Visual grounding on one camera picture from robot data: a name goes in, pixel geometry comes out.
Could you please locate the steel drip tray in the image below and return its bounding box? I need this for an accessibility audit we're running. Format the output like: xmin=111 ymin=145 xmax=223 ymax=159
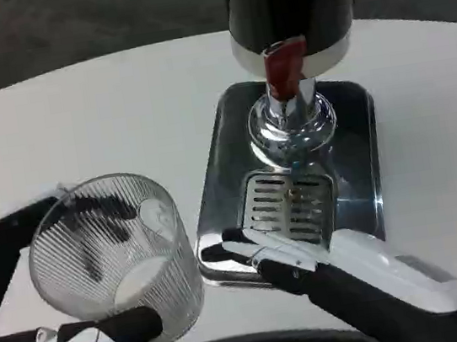
xmin=171 ymin=63 xmax=398 ymax=299

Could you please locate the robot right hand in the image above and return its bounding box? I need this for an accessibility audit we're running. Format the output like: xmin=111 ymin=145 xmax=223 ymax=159
xmin=197 ymin=195 xmax=457 ymax=342

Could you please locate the slotted steel drip grid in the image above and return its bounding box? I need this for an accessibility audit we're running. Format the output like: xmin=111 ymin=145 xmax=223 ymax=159
xmin=235 ymin=159 xmax=345 ymax=259

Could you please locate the clear ribbed glass cup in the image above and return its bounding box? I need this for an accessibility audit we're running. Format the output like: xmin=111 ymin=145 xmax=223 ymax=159
xmin=16 ymin=163 xmax=213 ymax=342

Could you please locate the red tap handle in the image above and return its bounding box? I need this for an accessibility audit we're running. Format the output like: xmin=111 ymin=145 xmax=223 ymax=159
xmin=259 ymin=35 xmax=315 ymax=104

